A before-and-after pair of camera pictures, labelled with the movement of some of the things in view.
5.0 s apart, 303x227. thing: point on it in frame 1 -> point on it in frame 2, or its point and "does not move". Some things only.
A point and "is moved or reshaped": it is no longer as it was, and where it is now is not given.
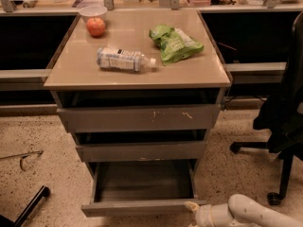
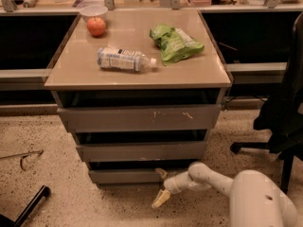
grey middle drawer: (134, 151) does not move
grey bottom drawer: (143, 189) is moved or reshaped
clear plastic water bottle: (122, 59) does not move
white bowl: (93, 10) does not move
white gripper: (202, 217) -> (170, 183)
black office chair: (282, 117) does not move
